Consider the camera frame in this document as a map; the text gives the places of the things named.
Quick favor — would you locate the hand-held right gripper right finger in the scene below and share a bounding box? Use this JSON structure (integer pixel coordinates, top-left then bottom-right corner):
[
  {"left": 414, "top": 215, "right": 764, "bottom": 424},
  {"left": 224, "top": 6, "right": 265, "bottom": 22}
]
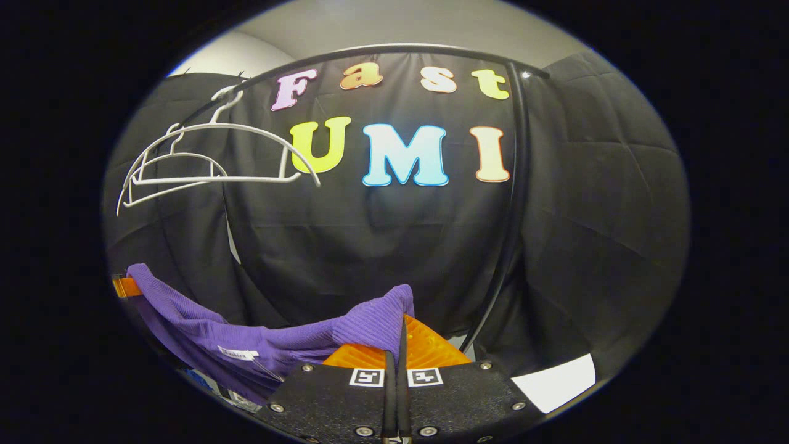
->
[{"left": 398, "top": 313, "right": 544, "bottom": 444}]

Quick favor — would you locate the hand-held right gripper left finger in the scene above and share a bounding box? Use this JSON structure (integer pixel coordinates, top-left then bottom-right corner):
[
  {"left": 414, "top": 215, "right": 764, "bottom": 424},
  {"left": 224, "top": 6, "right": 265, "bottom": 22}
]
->
[{"left": 254, "top": 342, "right": 399, "bottom": 444}]

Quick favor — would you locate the purple knit cardigan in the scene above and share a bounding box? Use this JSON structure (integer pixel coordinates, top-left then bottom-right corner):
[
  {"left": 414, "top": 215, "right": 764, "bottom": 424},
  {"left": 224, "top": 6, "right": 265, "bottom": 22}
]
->
[{"left": 126, "top": 263, "right": 415, "bottom": 405}]

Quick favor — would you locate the white plastic hanger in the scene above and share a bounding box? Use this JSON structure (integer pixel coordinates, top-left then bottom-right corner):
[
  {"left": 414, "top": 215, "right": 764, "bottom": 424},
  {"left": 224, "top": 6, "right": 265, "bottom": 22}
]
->
[
  {"left": 116, "top": 85, "right": 321, "bottom": 216},
  {"left": 122, "top": 123, "right": 230, "bottom": 208}
]

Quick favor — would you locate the black metal clothes rack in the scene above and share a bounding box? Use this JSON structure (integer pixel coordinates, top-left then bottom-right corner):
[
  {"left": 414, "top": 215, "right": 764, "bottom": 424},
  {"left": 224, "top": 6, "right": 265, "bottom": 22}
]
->
[{"left": 176, "top": 42, "right": 551, "bottom": 357}]

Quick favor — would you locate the white paper sheet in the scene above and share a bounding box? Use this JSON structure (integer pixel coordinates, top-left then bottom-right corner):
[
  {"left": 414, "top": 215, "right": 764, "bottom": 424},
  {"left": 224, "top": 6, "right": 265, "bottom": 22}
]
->
[{"left": 510, "top": 353, "right": 597, "bottom": 414}]

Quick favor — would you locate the black backdrop cloth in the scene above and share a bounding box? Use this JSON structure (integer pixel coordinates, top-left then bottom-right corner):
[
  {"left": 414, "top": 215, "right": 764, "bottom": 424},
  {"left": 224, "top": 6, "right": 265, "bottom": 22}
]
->
[{"left": 102, "top": 51, "right": 691, "bottom": 395}]

